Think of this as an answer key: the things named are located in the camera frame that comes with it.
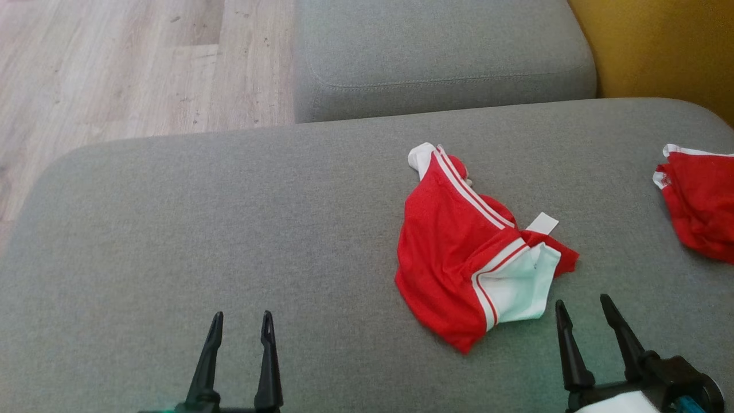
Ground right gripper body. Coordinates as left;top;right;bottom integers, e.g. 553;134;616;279
565;354;725;413

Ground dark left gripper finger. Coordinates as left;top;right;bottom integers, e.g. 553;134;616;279
185;311;224;406
254;310;284;410

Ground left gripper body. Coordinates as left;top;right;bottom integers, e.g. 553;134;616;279
138;402;283;413

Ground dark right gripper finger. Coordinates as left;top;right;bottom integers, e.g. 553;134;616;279
555;299;596;392
600;294;661;382

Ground red shorts with white stripe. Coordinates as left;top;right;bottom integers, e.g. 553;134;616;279
653;143;734;264

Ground red garment with white panel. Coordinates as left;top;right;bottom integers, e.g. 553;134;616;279
395;142;580;354

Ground large grey sofa seat cushion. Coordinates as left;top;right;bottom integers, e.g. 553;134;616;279
0;98;734;413

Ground yellow cushion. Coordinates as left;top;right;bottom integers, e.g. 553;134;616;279
568;0;734;128

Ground small grey sofa cushion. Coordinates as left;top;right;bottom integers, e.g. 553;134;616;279
294;0;597;124

